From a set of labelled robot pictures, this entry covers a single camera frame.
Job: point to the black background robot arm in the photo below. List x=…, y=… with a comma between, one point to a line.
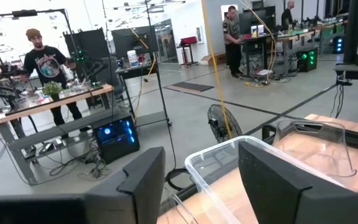
x=8, y=73

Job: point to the brown cardboard box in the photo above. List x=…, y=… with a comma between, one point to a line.
x=213, y=59

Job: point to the person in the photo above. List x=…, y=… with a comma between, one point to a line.
x=232, y=31
x=47, y=62
x=287, y=17

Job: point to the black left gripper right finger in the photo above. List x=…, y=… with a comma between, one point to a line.
x=275, y=193

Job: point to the black monitor back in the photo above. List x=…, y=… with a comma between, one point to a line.
x=89, y=43
x=132, y=40

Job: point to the computer tower green lights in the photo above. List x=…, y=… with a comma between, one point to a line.
x=306, y=60

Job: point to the red tool case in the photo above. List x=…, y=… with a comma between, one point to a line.
x=189, y=40

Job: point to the white wipes canister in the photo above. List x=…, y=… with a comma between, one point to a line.
x=132, y=59

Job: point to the computer tower blue lights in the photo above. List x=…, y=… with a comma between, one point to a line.
x=117, y=140
x=338, y=45

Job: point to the white product box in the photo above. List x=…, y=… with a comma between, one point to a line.
x=260, y=30
x=254, y=31

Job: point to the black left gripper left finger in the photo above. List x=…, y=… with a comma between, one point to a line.
x=120, y=205

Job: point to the black floor fan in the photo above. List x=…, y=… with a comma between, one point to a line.
x=219, y=121

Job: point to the small green potted plant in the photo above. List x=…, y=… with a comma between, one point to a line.
x=52, y=88

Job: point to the wooden background workbench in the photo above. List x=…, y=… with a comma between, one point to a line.
x=297, y=37
x=73, y=99

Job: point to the clear deep plastic bin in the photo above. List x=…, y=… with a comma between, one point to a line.
x=204, y=186

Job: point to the black floor mat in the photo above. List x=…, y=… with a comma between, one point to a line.
x=191, y=87

